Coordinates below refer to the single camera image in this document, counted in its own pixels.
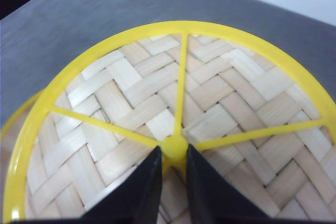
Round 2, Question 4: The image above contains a bamboo steamer tray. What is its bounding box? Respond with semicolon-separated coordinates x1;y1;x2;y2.
1;89;43;140

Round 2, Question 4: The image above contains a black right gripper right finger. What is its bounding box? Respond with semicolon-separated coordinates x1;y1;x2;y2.
185;144;287;224

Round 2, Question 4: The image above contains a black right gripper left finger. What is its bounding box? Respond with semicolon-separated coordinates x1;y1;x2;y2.
21;146;162;223

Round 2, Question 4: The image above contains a woven bamboo steamer lid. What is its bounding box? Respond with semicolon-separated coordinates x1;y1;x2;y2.
2;21;335;223

